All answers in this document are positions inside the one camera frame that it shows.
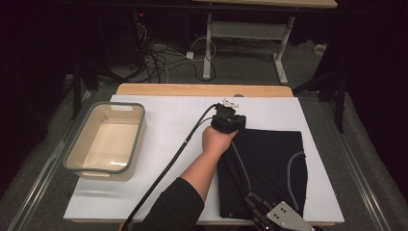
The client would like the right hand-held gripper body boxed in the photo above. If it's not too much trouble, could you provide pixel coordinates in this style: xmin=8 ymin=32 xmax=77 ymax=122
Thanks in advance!
xmin=253 ymin=200 xmax=317 ymax=231

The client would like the black knitted vest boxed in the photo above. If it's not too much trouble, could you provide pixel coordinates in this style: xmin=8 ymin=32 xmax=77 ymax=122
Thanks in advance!
xmin=217 ymin=127 xmax=309 ymax=220

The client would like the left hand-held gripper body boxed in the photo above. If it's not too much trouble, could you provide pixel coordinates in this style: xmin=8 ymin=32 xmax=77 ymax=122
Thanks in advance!
xmin=210 ymin=98 xmax=248 ymax=135

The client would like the small white box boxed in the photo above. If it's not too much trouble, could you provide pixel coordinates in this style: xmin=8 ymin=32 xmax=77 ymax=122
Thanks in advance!
xmin=314 ymin=42 xmax=328 ymax=56

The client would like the metal floor rail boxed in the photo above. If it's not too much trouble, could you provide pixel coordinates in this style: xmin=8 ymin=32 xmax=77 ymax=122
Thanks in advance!
xmin=320 ymin=95 xmax=394 ymax=231
xmin=6 ymin=90 xmax=97 ymax=231

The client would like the black metal stand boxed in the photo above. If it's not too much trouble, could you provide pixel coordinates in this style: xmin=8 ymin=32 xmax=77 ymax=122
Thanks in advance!
xmin=293 ymin=70 xmax=349 ymax=134
xmin=71 ymin=61 xmax=100 ymax=119

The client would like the person's left hand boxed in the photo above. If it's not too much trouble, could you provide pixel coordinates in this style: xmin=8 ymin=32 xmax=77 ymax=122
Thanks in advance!
xmin=201 ymin=125 xmax=239 ymax=158

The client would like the white board sheet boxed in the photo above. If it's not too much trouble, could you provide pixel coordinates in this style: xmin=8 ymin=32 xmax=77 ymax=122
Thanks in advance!
xmin=63 ymin=94 xmax=345 ymax=224

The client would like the beige plastic basin grey rim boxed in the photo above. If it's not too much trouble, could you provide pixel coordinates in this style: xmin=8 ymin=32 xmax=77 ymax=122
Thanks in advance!
xmin=63 ymin=101 xmax=148 ymax=181

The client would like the tangle of floor cables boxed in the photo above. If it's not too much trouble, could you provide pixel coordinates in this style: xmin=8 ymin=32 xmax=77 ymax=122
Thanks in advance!
xmin=134 ymin=22 xmax=219 ymax=83

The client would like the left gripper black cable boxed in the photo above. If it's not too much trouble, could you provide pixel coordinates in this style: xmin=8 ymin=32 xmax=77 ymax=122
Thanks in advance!
xmin=120 ymin=103 xmax=220 ymax=231

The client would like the white-legged desk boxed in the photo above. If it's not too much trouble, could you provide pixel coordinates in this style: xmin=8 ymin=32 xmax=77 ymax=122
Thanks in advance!
xmin=191 ymin=0 xmax=339 ymax=86

